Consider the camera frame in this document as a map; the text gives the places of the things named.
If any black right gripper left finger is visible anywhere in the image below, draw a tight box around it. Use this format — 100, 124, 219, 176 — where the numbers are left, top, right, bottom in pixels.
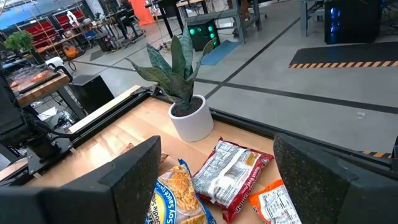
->
0, 136, 162, 224

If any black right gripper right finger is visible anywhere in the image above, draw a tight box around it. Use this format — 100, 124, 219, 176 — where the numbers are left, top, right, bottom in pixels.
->
273, 133, 398, 224

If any orange Maruchan ramen pack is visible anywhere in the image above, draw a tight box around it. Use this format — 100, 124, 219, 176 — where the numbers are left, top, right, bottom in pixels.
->
248, 179, 302, 224

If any blue Maruchan ramen pack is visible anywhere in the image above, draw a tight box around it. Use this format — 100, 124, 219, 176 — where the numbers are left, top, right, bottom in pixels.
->
144, 158, 218, 224

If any red Maruchan ramen pack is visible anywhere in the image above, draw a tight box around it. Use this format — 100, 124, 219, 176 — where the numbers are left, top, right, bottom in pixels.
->
192, 137, 275, 223

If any black hazard-striped floor mat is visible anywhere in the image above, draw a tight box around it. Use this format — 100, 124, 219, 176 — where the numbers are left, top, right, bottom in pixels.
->
288, 42, 398, 69
362, 150, 393, 159

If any snake plant in white pot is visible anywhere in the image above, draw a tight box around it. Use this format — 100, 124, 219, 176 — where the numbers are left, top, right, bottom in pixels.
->
126, 23, 218, 143

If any black cabinet box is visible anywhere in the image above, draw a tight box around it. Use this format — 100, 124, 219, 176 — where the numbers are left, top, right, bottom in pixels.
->
68, 74, 115, 114

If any wooden butcher-block workbench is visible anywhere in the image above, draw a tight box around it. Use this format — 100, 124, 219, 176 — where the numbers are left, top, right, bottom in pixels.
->
6, 67, 88, 121

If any clear plastic tray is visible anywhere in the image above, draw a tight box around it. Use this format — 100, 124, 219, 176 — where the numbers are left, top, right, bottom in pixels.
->
7, 66, 60, 94

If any orange bag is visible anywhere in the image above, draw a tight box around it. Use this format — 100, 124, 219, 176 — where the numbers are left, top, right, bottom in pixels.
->
63, 45, 80, 60

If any blue floor mat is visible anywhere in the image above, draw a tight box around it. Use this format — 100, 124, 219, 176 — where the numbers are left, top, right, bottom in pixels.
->
200, 39, 242, 66

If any black computer with green lights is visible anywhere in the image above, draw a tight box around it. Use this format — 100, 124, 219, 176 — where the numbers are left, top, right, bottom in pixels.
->
187, 19, 221, 52

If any black computer with blue glow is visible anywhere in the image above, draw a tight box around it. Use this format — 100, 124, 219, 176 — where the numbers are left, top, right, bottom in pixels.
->
324, 0, 384, 45

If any orange banner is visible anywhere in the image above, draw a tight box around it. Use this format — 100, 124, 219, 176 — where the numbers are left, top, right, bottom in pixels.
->
129, 0, 155, 27

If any shelf with red bins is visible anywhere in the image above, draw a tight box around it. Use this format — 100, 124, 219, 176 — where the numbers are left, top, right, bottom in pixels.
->
17, 9, 86, 50

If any black desk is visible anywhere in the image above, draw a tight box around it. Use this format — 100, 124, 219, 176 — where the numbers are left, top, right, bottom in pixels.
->
144, 0, 187, 39

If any small green potted tree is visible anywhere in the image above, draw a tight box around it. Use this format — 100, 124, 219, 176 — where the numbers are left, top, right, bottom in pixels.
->
3, 30, 35, 54

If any grey metal workbench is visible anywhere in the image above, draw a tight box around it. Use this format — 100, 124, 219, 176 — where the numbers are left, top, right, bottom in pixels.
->
176, 0, 262, 44

